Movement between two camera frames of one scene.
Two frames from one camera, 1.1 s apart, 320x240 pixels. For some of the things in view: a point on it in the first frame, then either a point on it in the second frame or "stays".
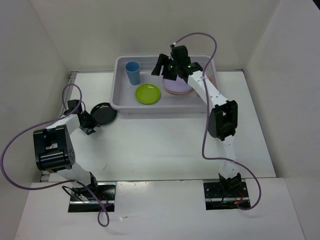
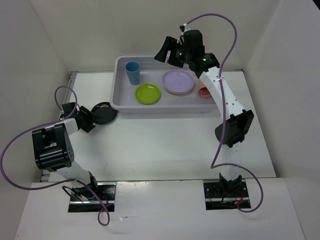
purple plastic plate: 179,85 stays
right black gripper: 162,61 → 170,43
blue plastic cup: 133,70 stays
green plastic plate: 147,93 stays
